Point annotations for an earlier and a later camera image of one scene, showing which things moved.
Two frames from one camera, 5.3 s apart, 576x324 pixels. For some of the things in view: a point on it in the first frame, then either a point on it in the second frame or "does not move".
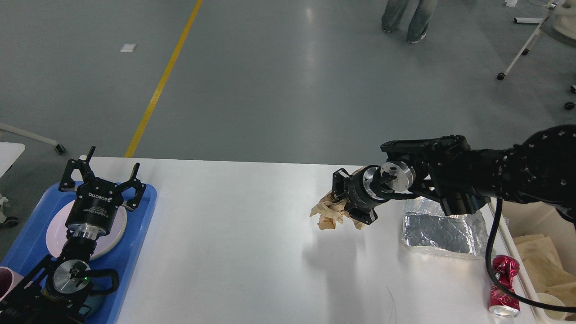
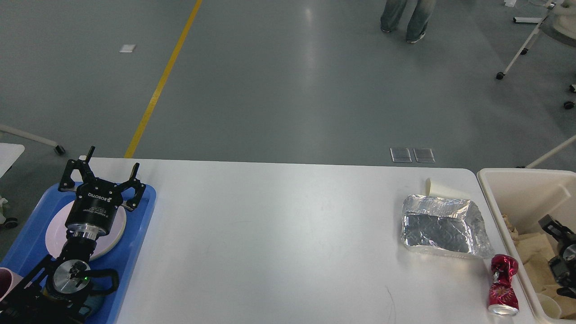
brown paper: x=330 y=210 → x=514 y=231
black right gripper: x=365 y=188 → x=564 y=266
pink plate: x=57 y=229 does not move
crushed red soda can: x=501 y=303 does not move
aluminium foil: x=426 y=225 does not move
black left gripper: x=93 y=212 does not move
